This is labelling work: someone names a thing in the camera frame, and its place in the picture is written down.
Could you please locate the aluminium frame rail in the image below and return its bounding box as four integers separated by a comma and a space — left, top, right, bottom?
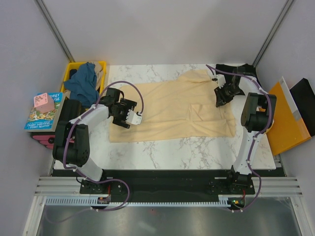
35, 177, 302, 197

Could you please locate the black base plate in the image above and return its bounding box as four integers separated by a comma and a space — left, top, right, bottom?
80, 170, 255, 203

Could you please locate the left corner aluminium post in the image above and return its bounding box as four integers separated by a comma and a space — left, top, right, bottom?
34, 0, 75, 62

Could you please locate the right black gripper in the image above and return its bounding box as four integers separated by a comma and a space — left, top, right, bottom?
214, 84, 242, 108

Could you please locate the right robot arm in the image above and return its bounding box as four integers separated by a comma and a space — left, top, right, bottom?
214, 66, 277, 176

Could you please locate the right corner aluminium post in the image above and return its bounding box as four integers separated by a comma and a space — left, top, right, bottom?
252, 0, 295, 67

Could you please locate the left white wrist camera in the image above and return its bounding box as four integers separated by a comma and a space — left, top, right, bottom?
126, 110, 142, 125

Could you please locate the pink black box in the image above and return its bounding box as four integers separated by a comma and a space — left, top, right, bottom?
31, 132, 55, 149

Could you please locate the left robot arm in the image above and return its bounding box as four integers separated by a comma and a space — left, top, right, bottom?
52, 88, 142, 193

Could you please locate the pink cube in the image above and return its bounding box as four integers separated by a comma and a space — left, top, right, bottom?
33, 93, 55, 113

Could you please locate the corner aluminium post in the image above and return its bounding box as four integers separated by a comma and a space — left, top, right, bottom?
252, 0, 295, 67
34, 0, 75, 62

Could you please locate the orange board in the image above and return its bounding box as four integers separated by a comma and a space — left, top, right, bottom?
267, 82, 311, 156

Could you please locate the blue illustrated book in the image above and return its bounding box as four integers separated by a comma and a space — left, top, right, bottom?
24, 92, 65, 132

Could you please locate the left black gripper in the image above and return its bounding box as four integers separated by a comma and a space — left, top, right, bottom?
112, 99, 137, 129

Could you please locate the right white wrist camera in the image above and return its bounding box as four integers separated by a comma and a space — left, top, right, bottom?
212, 74, 226, 89

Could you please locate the beige t shirt in bin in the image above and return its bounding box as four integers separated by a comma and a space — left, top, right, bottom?
89, 61, 107, 90

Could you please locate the yellow plastic bin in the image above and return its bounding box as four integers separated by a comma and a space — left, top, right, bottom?
61, 61, 106, 93

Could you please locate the cream yellow t shirt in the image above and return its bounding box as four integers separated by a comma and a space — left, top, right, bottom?
109, 70, 236, 143

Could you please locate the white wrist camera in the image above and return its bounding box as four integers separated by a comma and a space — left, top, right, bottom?
212, 74, 226, 89
126, 110, 142, 125

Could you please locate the white strip board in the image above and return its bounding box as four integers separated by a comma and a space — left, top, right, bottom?
279, 77, 301, 121

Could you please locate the blue t shirt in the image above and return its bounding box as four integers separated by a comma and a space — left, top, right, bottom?
63, 62, 99, 107

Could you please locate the folded black t shirt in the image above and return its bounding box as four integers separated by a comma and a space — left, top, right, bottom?
216, 63, 257, 77

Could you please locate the white cable duct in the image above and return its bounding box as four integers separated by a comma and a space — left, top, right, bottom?
45, 196, 246, 207

